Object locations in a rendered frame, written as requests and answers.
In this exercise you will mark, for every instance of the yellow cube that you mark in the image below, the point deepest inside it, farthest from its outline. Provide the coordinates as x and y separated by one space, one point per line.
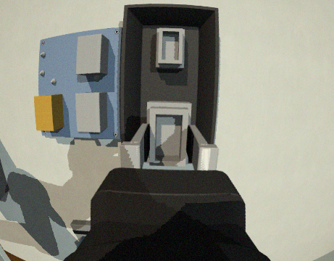
49 112

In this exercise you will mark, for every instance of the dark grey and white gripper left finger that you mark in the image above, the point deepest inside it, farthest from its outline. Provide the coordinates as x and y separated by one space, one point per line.
134 153

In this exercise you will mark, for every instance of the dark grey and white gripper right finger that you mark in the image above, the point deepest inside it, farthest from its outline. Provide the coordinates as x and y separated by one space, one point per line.
202 155

